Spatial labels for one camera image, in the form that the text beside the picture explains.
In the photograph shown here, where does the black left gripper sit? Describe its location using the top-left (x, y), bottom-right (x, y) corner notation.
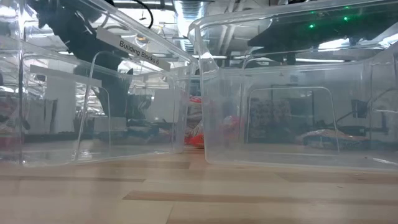
top-left (93, 58), bottom-right (134, 119)

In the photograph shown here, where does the blue Maruchan ramen pack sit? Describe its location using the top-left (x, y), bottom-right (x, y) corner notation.
top-left (295, 128), bottom-right (371, 151)

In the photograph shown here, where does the white Building Blocks label strip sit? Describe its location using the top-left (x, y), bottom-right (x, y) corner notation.
top-left (96, 27), bottom-right (172, 72)

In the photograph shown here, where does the blank white label strip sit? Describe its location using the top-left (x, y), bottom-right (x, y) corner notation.
top-left (29, 64), bottom-right (103, 88)

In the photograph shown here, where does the clear bin with text label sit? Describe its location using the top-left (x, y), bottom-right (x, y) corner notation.
top-left (0, 0), bottom-right (200, 166)

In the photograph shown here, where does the clear plastic bin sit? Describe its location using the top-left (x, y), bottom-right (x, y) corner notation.
top-left (188, 0), bottom-right (398, 172)

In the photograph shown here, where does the black stand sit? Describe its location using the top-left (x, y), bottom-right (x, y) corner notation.
top-left (335, 88), bottom-right (391, 134)

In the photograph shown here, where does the silver ventilation duct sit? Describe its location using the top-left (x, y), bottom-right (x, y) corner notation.
top-left (173, 0), bottom-right (205, 55)

